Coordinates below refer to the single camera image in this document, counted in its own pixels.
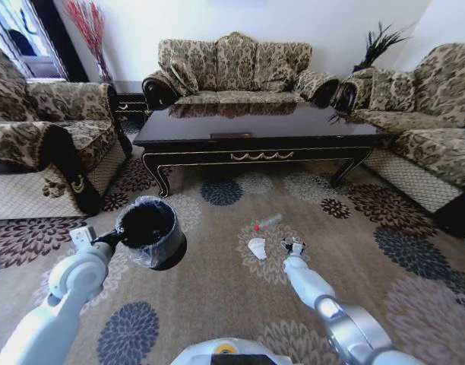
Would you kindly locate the bright glass window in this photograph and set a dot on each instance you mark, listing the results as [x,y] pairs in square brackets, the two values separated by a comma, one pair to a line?
[23,34]

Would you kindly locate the dark wooden coffee table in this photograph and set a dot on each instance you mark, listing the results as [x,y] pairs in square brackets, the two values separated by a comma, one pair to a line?
[255,121]

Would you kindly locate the dark wooden side table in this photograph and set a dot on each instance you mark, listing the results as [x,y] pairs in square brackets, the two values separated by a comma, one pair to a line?
[130,104]

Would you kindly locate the white robot front shell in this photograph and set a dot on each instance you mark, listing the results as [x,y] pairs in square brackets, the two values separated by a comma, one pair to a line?
[202,351]

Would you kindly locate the dark window frame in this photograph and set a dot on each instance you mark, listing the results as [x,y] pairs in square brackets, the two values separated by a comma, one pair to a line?
[59,38]

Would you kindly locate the floral sofa with black armrest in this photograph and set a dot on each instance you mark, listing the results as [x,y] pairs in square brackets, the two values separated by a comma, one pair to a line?
[65,102]

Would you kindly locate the green spiky potted plant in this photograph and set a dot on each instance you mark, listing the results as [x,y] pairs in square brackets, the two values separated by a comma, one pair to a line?
[380,42]

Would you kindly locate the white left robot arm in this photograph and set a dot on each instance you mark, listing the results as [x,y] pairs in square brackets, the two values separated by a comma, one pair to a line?
[65,277]

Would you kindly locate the clear plastic bin liner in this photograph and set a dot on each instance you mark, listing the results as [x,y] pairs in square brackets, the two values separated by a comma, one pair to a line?
[142,259]

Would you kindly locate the patterned floral floor rug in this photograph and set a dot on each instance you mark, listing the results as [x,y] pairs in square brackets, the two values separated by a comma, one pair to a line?
[217,300]

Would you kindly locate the clear tube with red cap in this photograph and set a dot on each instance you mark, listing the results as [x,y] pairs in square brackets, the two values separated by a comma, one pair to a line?
[269,220]

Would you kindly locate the crumpled white paper trash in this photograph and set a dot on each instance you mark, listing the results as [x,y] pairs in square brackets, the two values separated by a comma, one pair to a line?
[257,249]

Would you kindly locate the floral three-seat sofa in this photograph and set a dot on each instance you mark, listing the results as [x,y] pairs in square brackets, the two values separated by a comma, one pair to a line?
[232,64]

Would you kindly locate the floral sofa with lattice skirt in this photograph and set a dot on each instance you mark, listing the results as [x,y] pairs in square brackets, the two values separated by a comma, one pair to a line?
[430,129]

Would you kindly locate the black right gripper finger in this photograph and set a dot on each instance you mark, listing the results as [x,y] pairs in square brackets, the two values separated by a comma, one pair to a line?
[284,243]
[302,243]

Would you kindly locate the floral throw pillow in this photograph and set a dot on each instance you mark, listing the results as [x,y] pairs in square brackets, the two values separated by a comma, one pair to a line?
[393,91]
[184,76]

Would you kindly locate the black round trash bin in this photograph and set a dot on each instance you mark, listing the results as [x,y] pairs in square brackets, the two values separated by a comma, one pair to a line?
[173,237]

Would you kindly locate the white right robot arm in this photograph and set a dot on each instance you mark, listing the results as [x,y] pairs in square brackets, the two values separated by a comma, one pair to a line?
[305,277]

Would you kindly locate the red dried branch decoration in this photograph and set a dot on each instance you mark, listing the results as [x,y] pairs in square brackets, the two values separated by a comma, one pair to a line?
[89,26]

